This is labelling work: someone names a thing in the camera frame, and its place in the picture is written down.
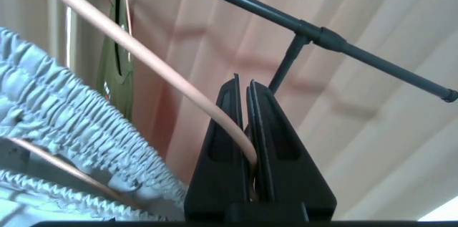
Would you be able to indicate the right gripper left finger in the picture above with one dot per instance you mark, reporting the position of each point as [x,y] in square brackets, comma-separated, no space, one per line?
[218,184]

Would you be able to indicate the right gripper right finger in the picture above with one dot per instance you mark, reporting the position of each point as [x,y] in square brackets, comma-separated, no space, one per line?
[297,191]

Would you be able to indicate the pink clothes hanger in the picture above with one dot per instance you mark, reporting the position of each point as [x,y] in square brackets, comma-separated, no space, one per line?
[143,55]
[127,8]

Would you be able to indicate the green long-sleeved shirt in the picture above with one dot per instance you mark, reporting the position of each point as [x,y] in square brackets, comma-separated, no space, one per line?
[118,69]

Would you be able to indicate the pale grey shorts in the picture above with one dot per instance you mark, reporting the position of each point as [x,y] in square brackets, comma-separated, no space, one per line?
[71,119]

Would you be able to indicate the black clothes rack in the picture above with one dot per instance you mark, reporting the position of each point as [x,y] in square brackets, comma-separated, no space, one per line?
[332,39]

